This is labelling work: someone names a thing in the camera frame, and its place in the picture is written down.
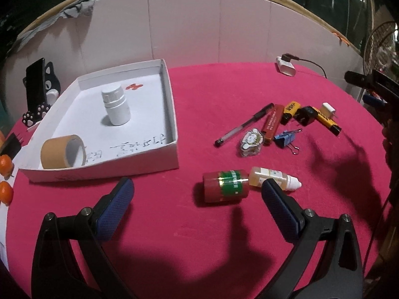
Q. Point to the white cardboard box tray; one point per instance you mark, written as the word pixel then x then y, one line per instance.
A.
pixel 140 124

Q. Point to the red tablecloth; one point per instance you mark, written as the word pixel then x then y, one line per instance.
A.
pixel 187 239

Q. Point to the black cat phone holder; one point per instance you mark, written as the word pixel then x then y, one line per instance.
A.
pixel 51 81

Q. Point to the red lighter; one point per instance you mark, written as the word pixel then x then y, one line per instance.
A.
pixel 272 124

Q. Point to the black power adapter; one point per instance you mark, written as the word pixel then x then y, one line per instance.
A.
pixel 305 115

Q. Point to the yellow lighter blue print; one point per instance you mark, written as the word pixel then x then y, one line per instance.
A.
pixel 325 120

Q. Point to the brown tape roll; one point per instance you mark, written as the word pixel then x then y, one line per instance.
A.
pixel 51 152

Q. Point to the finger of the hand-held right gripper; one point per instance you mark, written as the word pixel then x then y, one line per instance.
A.
pixel 358 78
pixel 374 101

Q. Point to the black smartphone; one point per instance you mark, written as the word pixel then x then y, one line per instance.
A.
pixel 36 81

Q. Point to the yellow lighter black print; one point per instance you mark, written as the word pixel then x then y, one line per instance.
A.
pixel 290 108

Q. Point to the orange fruit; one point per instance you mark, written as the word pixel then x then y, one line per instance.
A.
pixel 6 165
pixel 4 193

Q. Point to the clear dropper bottle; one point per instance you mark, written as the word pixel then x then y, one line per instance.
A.
pixel 268 173

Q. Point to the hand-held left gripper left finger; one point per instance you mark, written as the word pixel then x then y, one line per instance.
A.
pixel 115 208

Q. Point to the black plug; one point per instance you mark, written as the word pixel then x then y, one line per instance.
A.
pixel 11 144

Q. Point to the person's right hand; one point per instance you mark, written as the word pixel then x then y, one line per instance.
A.
pixel 389 149

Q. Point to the white backdrop panel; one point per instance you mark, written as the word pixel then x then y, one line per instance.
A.
pixel 218 31

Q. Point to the blue binder clip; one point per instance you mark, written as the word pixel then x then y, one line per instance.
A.
pixel 283 138

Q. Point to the white plug adapter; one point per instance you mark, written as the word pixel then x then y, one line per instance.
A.
pixel 328 109

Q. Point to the white charger block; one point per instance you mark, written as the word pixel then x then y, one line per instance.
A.
pixel 286 68

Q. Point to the standing fan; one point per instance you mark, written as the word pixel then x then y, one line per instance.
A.
pixel 378 37

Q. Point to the white pill bottle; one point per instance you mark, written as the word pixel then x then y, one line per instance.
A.
pixel 116 106

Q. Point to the black gel pen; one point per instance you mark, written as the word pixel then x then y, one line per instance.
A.
pixel 246 124

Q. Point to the red bottle green label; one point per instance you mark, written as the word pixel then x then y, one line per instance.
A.
pixel 215 187

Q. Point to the grey cloth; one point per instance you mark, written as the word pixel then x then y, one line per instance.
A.
pixel 78 7

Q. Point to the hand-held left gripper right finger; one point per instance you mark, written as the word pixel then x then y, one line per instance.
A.
pixel 280 208

